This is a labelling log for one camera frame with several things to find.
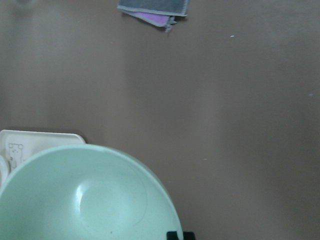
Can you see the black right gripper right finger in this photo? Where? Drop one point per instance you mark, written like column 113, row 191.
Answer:
column 188, row 235

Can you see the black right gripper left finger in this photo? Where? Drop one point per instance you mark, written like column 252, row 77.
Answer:
column 172, row 235

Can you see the green bowl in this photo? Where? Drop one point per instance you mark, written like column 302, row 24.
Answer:
column 85, row 192

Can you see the beige plastic tray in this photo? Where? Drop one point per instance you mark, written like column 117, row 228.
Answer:
column 16, row 146

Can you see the grey folded cloth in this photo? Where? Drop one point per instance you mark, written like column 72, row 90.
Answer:
column 159, row 13

